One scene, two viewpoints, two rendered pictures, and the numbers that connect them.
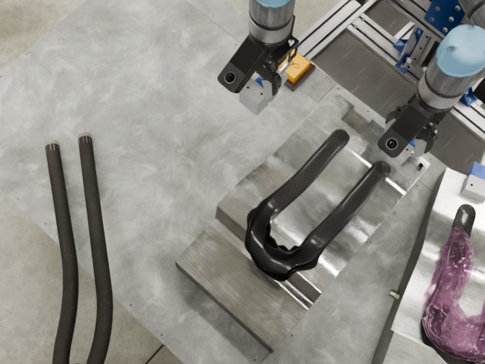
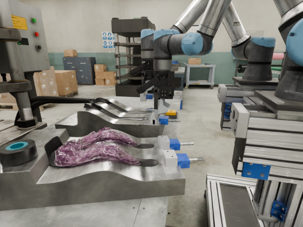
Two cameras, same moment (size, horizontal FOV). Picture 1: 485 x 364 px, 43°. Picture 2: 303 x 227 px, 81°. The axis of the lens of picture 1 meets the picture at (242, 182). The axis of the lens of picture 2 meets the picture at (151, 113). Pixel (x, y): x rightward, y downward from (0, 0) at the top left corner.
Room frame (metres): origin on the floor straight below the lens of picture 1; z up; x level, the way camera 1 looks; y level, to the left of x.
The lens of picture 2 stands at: (0.17, -0.99, 1.17)
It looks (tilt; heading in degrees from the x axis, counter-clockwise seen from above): 18 degrees down; 63
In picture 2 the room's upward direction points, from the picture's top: straight up
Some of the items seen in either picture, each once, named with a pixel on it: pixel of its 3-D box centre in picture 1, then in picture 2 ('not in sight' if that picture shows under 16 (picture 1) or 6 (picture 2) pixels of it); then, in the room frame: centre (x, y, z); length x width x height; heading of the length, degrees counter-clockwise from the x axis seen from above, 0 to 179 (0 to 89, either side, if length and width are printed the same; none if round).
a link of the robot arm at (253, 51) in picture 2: not in sight; (260, 48); (1.19, -0.33, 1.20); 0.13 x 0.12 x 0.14; 73
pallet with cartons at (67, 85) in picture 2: not in sight; (51, 84); (-0.07, 4.97, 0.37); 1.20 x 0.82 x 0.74; 150
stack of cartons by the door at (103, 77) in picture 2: not in sight; (105, 74); (1.90, 6.53, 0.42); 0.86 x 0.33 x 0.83; 142
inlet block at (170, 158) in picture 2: not in sight; (184, 160); (0.48, -0.61, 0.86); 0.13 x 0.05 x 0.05; 160
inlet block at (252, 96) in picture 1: (268, 82); (151, 96); (0.65, -0.04, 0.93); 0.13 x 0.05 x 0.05; 142
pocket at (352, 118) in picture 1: (355, 123); not in sight; (0.60, -0.23, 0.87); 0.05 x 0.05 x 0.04; 52
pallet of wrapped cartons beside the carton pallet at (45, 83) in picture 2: not in sight; (25, 87); (-0.56, 4.08, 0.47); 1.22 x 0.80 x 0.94; 146
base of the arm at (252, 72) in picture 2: not in sight; (258, 70); (1.19, -0.34, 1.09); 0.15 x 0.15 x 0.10
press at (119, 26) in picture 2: not in sight; (137, 60); (2.33, 4.15, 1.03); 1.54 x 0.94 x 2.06; 52
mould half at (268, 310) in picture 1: (304, 212); (114, 116); (0.40, -0.13, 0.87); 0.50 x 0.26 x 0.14; 142
